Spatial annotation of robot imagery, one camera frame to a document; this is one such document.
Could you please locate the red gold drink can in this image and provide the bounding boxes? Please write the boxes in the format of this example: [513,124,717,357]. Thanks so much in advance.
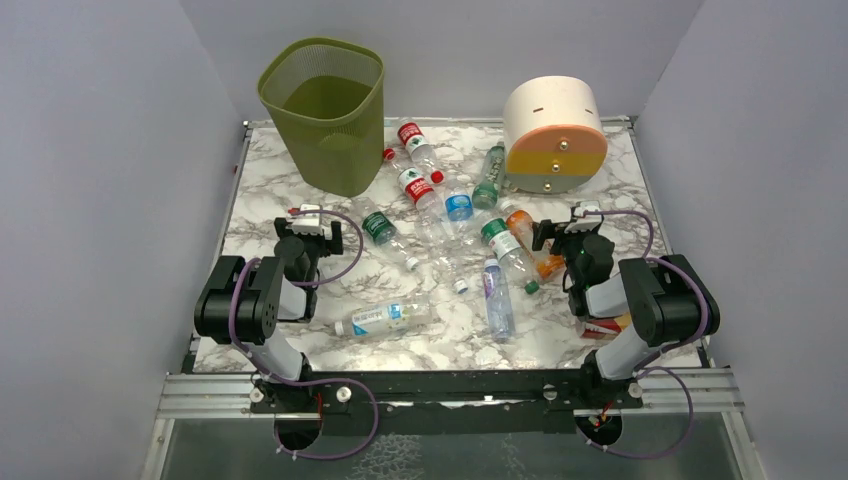
[576,313,632,340]

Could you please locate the cream cylindrical drum container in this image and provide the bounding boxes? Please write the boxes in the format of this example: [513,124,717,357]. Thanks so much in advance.
[502,75,608,194]

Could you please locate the blue label clear bottle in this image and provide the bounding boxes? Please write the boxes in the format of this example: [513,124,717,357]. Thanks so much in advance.
[444,187,474,233]

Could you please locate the green white label bottle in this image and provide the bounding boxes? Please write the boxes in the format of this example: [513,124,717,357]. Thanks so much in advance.
[480,217,540,295]

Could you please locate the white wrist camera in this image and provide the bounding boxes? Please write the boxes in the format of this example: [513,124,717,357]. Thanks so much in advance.
[288,204,325,236]
[565,201,603,233]

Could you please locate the red label bottle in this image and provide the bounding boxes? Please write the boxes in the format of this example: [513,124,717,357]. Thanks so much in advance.
[383,148,446,222]
[396,118,444,185]

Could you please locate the blue white label bottle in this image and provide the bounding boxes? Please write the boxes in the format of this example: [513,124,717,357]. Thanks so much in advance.
[333,300,433,337]

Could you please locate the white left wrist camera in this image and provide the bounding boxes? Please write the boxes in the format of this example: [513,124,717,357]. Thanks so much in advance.
[288,204,325,236]

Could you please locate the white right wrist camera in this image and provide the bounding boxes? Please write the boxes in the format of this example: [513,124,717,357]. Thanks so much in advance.
[565,201,603,233]

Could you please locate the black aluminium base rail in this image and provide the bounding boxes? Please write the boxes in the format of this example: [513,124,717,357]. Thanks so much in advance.
[156,368,745,437]

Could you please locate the dark green label bottle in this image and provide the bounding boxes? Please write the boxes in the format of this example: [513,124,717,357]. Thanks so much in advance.
[361,210,420,272]

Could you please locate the green tinted bottle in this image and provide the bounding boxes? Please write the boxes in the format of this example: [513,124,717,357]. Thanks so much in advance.
[471,142,506,210]

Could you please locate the large clear bottle white cap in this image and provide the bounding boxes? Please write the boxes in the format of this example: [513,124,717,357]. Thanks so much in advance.
[416,213,469,294]

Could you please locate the purple label Ganten bottle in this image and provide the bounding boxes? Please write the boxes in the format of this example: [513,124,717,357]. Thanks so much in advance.
[481,258,515,342]

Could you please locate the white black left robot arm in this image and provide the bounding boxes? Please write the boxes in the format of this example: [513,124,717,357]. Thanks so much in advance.
[193,218,344,386]

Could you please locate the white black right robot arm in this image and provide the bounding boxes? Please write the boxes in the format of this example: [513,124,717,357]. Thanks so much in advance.
[531,219,720,406]

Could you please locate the orange juice bottle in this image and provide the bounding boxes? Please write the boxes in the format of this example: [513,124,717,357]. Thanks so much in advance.
[501,200,566,283]

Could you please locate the green mesh waste bin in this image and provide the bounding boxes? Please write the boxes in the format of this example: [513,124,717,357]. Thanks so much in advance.
[257,37,385,197]

